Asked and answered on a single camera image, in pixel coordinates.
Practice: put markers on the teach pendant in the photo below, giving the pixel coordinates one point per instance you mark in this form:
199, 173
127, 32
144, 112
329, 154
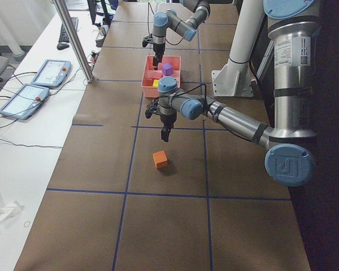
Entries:
52, 73
24, 103

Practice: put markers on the lower teach pendant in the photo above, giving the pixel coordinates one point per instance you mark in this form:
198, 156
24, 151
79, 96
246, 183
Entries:
24, 103

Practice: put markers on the purple foam block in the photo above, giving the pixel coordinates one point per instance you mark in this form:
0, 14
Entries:
167, 69

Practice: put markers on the aluminium frame post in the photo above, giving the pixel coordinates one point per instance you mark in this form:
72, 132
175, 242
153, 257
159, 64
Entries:
64, 15

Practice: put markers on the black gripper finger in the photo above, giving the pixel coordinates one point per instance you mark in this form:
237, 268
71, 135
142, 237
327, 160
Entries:
156, 60
165, 133

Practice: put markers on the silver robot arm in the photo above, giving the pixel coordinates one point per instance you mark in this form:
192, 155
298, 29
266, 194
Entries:
282, 33
169, 20

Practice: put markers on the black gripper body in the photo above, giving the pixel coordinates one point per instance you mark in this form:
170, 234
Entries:
159, 49
167, 121

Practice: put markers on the red foam block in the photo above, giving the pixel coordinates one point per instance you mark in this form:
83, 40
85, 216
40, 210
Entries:
154, 75

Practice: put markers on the crumpled white paper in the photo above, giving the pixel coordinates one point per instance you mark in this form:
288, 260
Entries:
4, 210

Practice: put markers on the pink plastic bin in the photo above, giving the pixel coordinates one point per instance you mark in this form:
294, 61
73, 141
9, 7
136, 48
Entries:
151, 91

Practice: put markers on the black computer mouse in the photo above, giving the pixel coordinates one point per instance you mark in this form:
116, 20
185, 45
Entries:
62, 45

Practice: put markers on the upper teach pendant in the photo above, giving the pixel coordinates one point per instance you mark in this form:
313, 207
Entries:
52, 73

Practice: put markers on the orange foam block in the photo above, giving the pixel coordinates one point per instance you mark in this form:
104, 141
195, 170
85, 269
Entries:
160, 159

